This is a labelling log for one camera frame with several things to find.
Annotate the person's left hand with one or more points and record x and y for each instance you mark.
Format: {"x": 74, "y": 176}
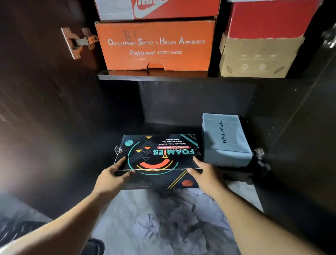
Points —
{"x": 110, "y": 181}

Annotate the red small shoebox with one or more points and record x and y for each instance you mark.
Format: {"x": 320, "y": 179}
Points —
{"x": 270, "y": 21}

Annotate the silver cabinet hinge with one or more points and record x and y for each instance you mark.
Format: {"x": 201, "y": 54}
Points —
{"x": 329, "y": 36}
{"x": 117, "y": 150}
{"x": 260, "y": 157}
{"x": 71, "y": 44}

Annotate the person's left forearm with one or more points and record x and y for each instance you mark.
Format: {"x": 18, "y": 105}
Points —
{"x": 57, "y": 231}

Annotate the light blue Veranevada box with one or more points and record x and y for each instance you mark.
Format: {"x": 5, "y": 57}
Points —
{"x": 212, "y": 142}

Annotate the person's right forearm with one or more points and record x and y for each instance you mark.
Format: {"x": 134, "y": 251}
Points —
{"x": 257, "y": 231}

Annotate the dark wooden cabinet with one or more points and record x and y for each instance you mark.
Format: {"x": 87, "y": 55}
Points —
{"x": 52, "y": 105}

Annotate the black Foamies shoebox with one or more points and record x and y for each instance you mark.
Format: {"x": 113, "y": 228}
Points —
{"x": 183, "y": 160}

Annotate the tan cardboard shoebox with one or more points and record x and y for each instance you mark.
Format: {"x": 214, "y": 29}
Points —
{"x": 236, "y": 68}

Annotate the person's right hand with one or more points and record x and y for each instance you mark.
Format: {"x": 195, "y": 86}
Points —
{"x": 210, "y": 181}

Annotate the orange shoe box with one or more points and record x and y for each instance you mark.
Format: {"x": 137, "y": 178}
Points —
{"x": 157, "y": 31}

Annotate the black patterned plastic stool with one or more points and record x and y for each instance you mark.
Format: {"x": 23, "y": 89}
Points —
{"x": 21, "y": 231}

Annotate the white paper pile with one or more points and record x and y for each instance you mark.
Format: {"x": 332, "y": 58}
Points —
{"x": 178, "y": 223}

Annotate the red and white shoe box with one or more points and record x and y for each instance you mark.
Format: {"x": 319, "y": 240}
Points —
{"x": 183, "y": 9}

